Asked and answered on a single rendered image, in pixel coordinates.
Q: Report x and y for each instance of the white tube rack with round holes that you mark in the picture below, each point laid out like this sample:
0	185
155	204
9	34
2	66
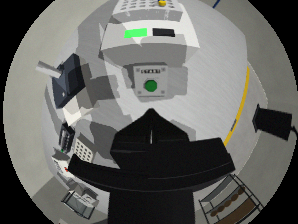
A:
86	151

